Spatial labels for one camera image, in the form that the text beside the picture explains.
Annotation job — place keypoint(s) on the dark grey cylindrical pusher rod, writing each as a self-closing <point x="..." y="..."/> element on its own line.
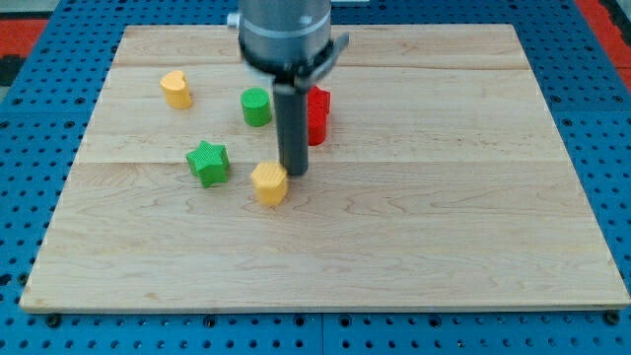
<point x="291" y="113"/>

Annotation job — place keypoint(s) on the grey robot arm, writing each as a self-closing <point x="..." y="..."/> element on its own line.
<point x="290" y="42"/>

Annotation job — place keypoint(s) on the yellow heart block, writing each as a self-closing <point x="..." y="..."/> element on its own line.
<point x="176" y="89"/>

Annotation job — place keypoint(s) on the red block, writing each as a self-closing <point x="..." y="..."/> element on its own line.
<point x="318" y="112"/>

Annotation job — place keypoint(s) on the green cylinder block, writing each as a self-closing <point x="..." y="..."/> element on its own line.
<point x="255" y="105"/>

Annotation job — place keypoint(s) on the yellow hexagon block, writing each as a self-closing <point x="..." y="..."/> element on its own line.
<point x="270" y="183"/>

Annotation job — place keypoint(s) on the green star block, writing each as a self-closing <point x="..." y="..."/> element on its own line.
<point x="209" y="163"/>

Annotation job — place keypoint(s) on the light wooden board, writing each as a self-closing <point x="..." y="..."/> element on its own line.
<point x="443" y="185"/>

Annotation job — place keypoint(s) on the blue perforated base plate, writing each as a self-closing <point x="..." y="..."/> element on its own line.
<point x="44" y="115"/>

